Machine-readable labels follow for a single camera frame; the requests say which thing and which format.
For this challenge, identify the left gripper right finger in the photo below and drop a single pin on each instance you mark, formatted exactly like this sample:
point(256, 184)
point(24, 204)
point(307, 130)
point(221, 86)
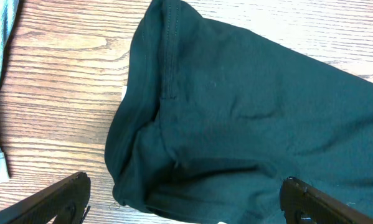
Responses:
point(304, 204)

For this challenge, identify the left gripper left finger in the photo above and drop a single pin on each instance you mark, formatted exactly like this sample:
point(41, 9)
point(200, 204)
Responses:
point(63, 202)

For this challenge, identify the black t-shirt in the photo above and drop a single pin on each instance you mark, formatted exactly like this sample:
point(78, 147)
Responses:
point(215, 117)

